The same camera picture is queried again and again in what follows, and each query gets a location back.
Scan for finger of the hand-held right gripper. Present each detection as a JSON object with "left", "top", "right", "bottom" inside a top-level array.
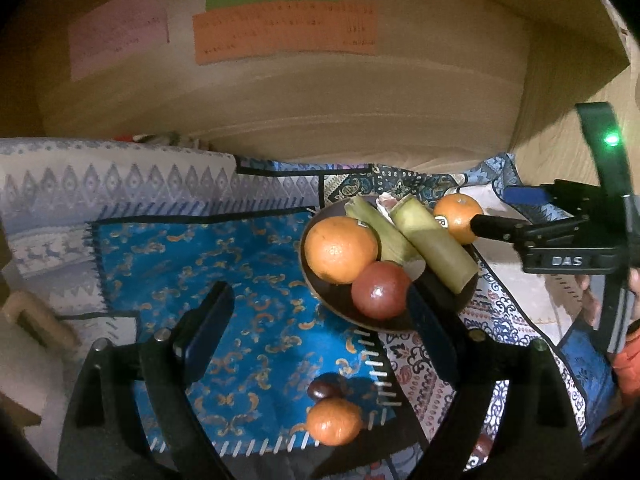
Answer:
[
  {"left": 470, "top": 214, "right": 532, "bottom": 245},
  {"left": 502, "top": 182, "right": 588, "bottom": 222}
]

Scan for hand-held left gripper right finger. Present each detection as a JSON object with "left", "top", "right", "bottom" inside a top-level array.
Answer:
[{"left": 404, "top": 280, "right": 587, "bottom": 480}]

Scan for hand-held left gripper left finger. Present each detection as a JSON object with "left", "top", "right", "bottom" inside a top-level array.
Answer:
[{"left": 57, "top": 281, "right": 236, "bottom": 480}]

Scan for medium orange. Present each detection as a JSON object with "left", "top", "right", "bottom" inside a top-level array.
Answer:
[{"left": 432, "top": 193, "right": 485, "bottom": 245}]

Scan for red tomato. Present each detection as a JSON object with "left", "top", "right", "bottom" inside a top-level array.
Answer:
[{"left": 351, "top": 261, "right": 413, "bottom": 321}]

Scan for green sugarcane piece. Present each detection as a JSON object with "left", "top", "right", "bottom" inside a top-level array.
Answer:
[
  {"left": 345, "top": 196, "right": 421, "bottom": 263},
  {"left": 390, "top": 197, "right": 478, "bottom": 295}
]

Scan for dark brown plate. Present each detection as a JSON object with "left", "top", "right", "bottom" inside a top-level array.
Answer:
[{"left": 299, "top": 200, "right": 480, "bottom": 333}]

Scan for large orange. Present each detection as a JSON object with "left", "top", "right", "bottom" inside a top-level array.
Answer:
[{"left": 304, "top": 216, "right": 379, "bottom": 286}]

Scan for dark red grape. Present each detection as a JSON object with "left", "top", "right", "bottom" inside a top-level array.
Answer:
[{"left": 306, "top": 372, "right": 348, "bottom": 402}]

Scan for person's right hand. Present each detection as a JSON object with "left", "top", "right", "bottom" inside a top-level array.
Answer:
[{"left": 575, "top": 266, "right": 640, "bottom": 331}]

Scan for blue patterned mat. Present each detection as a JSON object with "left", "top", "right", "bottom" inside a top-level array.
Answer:
[{"left": 87, "top": 205, "right": 401, "bottom": 456}]

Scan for colourful patterned tablecloth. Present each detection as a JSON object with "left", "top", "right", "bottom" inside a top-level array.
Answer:
[{"left": 235, "top": 152, "right": 616, "bottom": 480}]

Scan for grey patterned cloth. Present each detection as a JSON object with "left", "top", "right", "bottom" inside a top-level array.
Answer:
[{"left": 0, "top": 137, "right": 321, "bottom": 316}]

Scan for beige mug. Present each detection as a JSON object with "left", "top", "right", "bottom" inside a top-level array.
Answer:
[{"left": 0, "top": 289, "right": 81, "bottom": 356}]

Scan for orange sticky note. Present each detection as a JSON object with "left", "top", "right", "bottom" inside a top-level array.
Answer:
[{"left": 192, "top": 1, "right": 377, "bottom": 67}]

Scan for pink sticky note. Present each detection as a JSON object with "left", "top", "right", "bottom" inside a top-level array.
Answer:
[{"left": 69, "top": 0, "right": 170, "bottom": 81}]

